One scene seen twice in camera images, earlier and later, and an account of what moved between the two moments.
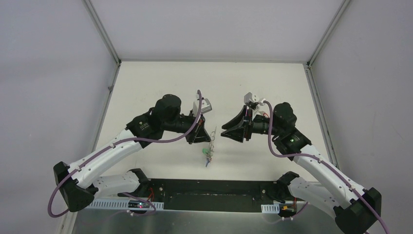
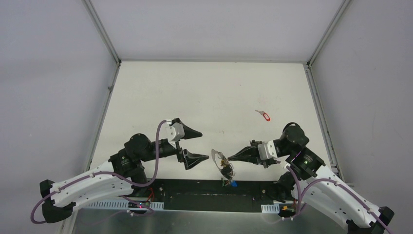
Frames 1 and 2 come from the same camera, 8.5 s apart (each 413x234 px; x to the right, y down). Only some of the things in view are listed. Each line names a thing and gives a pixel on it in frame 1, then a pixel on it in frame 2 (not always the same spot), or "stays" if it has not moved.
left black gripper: x=195 y=129 -> x=180 y=145
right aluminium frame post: x=341 y=10 stays
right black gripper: x=238 y=134 -> x=249 y=153
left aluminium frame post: x=103 y=30 stays
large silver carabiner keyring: x=212 y=145 -> x=227 y=169
